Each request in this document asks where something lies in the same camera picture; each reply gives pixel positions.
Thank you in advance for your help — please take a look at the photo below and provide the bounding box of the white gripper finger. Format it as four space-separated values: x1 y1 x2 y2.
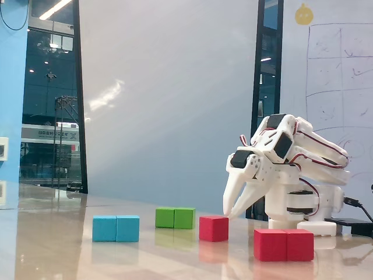
228 180 265 219
223 156 262 217

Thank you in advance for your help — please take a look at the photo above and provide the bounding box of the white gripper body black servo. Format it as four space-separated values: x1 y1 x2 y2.
226 148 275 184

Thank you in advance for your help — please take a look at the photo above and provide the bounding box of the small red cube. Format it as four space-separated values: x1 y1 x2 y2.
199 215 230 243

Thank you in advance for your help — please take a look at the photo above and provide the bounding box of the long red block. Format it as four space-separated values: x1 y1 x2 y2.
253 228 315 262

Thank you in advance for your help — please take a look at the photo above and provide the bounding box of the long green block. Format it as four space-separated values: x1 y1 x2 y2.
154 207 196 230

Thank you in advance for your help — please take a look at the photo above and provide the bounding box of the long blue block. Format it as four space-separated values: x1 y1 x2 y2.
92 215 140 243

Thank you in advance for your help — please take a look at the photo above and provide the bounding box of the flat black power box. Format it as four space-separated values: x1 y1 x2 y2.
324 217 373 236

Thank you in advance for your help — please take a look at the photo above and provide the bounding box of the yellow round sticker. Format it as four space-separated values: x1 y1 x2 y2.
294 2 314 26

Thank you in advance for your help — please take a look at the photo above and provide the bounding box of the black window frame post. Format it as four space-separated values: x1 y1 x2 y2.
246 0 285 220
71 0 89 195

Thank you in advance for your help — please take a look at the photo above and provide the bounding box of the black power cable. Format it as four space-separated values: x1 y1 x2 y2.
343 197 373 222

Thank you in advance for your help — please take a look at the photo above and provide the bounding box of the white wall socket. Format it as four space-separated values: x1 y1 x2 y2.
0 136 9 161

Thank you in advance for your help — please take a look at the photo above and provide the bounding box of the thin black hanging cable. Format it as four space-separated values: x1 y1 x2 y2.
0 0 30 30

